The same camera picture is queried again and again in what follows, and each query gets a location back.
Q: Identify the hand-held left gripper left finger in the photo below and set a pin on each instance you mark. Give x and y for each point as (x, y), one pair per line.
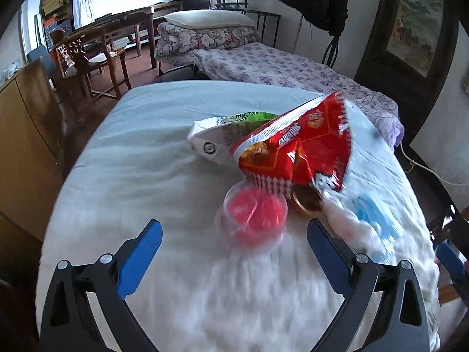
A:
(141, 256)

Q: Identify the red snack bag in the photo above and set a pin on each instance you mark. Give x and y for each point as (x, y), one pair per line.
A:
(315, 143)

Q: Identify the clear cup with red lid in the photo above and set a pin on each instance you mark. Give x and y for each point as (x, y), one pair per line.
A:
(252, 209)

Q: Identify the folded floral quilt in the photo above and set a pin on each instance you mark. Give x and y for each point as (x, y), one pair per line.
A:
(205, 40)

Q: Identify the shelf with boxes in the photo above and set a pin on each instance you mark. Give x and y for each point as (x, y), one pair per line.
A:
(55, 3)

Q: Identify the blue face mask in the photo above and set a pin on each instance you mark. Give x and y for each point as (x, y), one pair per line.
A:
(373, 216)

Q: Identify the white green snack bag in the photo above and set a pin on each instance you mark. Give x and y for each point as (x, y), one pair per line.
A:
(216, 135)

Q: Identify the blue plastic chair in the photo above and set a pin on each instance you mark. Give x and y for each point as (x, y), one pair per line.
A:
(40, 60)

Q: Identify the dark framed landscape painting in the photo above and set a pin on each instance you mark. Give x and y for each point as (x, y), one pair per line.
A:
(417, 25)

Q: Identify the cartoon printed blanket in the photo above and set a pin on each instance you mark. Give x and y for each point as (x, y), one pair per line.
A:
(146, 154)

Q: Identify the wooden table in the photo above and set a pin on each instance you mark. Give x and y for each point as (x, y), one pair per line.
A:
(139, 14)

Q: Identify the large white tissue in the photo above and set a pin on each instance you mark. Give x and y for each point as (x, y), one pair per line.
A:
(348, 223)

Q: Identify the purple cloth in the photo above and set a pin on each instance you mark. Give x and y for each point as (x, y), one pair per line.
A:
(392, 128)

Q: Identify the wooden cabinet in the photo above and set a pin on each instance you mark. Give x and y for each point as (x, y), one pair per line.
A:
(25, 135)

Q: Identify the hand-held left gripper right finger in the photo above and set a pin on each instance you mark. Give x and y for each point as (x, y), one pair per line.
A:
(326, 255)

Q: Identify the brown round lid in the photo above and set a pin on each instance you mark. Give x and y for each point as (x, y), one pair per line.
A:
(306, 200)

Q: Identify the white pillow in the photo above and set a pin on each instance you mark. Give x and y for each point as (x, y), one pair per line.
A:
(209, 17)

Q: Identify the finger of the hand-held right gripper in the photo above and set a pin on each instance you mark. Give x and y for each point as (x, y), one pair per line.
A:
(450, 264)

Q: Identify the purple floral bed sheet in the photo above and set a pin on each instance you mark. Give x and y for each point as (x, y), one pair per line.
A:
(278, 66)

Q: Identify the carved wooden chair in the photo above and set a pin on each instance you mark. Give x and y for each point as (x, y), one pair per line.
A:
(84, 51)

